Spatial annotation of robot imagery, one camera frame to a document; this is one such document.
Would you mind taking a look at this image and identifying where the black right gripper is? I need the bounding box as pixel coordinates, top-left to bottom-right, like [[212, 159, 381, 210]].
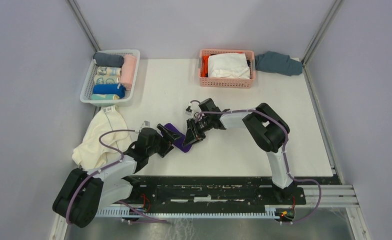
[[183, 116, 213, 148]]

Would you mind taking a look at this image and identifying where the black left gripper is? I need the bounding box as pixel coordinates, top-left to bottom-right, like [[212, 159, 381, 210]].
[[147, 123, 181, 158]]

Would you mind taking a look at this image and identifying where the purple towel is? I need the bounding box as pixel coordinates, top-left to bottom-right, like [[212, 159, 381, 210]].
[[164, 123, 192, 153]]

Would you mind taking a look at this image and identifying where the cream towel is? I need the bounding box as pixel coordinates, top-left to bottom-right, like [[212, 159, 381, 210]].
[[72, 105, 128, 170]]

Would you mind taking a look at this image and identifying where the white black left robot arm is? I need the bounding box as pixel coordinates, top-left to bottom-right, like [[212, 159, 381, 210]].
[[52, 124, 182, 228]]

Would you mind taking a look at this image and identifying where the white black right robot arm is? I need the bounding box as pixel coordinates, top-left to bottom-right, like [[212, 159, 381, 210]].
[[183, 98, 295, 204]]

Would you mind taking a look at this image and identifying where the pink plastic basket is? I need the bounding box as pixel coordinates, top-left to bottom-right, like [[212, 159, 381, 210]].
[[198, 49, 256, 89]]

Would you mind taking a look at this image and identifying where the orange cloth in basket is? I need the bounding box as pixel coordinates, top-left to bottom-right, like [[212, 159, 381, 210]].
[[201, 55, 210, 78]]

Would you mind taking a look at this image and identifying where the blue rolled towel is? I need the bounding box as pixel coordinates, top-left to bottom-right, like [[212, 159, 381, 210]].
[[93, 84, 126, 99]]

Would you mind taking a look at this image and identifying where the white folded cloth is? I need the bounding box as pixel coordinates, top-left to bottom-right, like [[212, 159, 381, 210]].
[[207, 53, 251, 80]]

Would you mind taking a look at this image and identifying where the pink rolled towel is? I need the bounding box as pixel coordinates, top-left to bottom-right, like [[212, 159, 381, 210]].
[[119, 54, 137, 91]]

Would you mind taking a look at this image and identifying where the white plastic basket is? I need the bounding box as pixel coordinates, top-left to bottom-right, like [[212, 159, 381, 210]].
[[80, 49, 141, 107]]

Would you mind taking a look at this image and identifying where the light teal rolled towel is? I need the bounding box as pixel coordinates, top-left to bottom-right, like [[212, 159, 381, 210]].
[[90, 94, 120, 101]]

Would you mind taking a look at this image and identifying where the beige print rolled towel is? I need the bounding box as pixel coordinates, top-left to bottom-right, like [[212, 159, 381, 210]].
[[93, 75, 120, 85]]

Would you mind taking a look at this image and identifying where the cartoon print rolled towel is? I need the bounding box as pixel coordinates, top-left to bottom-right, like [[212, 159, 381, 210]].
[[97, 66, 122, 77]]

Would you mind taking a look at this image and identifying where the grey rolled towel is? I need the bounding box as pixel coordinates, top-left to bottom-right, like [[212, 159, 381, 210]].
[[93, 52, 125, 68]]

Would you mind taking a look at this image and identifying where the teal crumpled towel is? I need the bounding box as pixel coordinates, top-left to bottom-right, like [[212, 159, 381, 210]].
[[255, 51, 303, 77]]

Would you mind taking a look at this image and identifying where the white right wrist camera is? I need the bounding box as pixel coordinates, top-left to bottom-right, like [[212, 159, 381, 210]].
[[185, 104, 195, 117]]

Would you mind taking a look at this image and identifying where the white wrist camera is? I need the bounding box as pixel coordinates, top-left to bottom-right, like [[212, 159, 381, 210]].
[[185, 104, 195, 117], [142, 120, 150, 128]]

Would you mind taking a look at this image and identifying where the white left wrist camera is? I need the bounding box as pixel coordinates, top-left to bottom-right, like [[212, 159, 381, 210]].
[[142, 120, 150, 128]]

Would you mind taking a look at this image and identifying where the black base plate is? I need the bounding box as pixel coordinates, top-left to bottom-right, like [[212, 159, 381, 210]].
[[76, 174, 342, 215]]

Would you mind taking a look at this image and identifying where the white slotted cable duct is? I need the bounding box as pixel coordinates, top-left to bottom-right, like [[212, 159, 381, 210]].
[[96, 205, 296, 220]]

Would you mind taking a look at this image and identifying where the aluminium corner frame right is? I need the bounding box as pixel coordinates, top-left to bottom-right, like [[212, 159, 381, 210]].
[[301, 0, 371, 240]]

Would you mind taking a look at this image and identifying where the aluminium corner frame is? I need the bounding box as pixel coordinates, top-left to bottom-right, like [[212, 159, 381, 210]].
[[301, 0, 371, 240], [66, 0, 101, 52]]

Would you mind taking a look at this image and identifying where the aluminium corner frame left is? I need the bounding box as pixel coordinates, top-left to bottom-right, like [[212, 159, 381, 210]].
[[66, 0, 101, 52]]

